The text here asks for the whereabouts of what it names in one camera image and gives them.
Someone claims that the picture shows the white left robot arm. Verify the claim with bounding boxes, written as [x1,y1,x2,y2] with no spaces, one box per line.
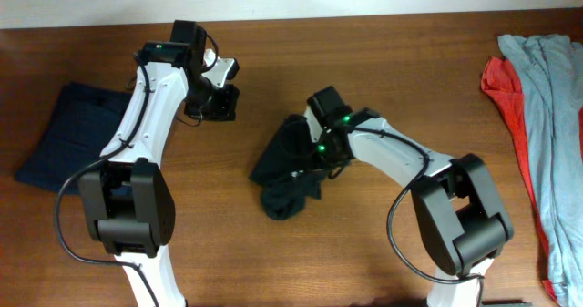
[78,42,239,306]

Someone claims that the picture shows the folded navy blue garment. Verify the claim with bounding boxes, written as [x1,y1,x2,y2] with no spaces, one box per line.
[15,82,131,192]

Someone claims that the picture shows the grey t-shirt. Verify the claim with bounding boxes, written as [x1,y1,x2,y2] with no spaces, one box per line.
[497,35,582,306]

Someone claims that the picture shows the red t-shirt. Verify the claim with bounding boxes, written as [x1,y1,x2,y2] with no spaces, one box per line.
[480,56,559,302]

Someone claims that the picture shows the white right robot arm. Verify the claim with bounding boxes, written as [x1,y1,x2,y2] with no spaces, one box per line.
[303,107,514,306]

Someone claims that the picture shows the black Nike t-shirt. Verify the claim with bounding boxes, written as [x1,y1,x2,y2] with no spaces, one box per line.
[250,114,326,220]

